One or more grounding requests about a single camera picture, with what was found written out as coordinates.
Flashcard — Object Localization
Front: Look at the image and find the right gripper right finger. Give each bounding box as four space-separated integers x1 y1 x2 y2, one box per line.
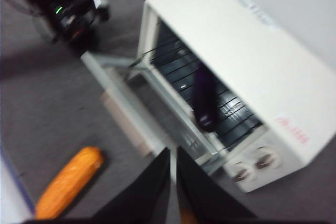
177 146 256 220

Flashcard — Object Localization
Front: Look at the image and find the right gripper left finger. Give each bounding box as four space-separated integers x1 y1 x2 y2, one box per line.
99 147 172 220

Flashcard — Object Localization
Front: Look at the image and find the purple eggplant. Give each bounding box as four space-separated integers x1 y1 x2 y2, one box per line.
193 63 219 133

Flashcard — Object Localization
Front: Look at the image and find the beige oven door handle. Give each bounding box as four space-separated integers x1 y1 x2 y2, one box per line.
99 91 158 158

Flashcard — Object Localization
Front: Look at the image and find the glass oven door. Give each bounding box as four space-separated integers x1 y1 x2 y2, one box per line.
80 50 220 177

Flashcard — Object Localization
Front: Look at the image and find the oven timer knob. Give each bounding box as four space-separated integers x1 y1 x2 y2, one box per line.
232 165 256 183

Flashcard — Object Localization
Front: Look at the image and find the oven temperature knob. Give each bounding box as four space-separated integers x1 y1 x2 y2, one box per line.
253 150 279 173

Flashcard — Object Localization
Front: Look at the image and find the cream Toshiba toaster oven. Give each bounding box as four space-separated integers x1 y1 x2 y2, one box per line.
136 0 336 194

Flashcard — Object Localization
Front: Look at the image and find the orange corn cob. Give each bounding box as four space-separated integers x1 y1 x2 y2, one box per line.
35 146 104 220

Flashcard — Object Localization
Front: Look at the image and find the metal oven wire rack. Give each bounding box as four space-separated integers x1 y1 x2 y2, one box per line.
154 24 260 146

